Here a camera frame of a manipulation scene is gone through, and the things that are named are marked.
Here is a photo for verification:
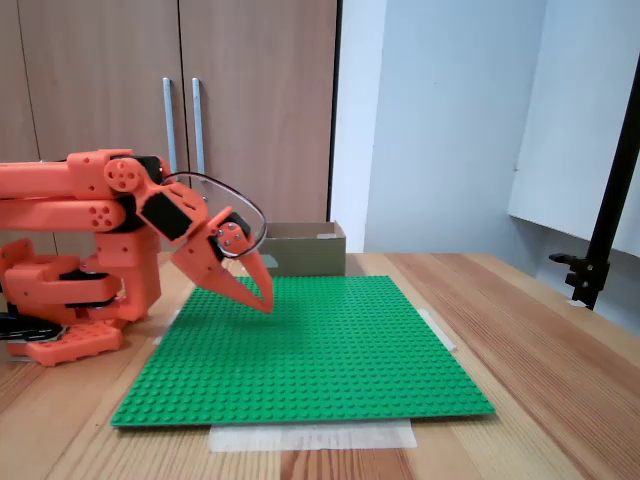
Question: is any open cardboard box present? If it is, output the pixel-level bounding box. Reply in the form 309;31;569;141
252;221;348;278

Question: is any green lego baseplate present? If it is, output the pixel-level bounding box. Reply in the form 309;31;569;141
109;274;497;430

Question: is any wooden cabinet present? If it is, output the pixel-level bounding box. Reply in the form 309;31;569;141
0;0;344;254

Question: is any black stand with clamp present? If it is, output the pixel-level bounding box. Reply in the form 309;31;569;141
548;64;640;312

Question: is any black gripper motor cable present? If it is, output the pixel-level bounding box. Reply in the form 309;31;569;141
160;171;269;260

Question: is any metal cabinet handle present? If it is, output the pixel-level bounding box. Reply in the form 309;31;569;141
162;77;180;177
191;77;207;182

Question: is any black base cable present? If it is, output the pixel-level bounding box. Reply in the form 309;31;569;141
0;310;70;346

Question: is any white wall board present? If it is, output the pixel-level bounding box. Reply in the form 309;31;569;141
507;0;640;259

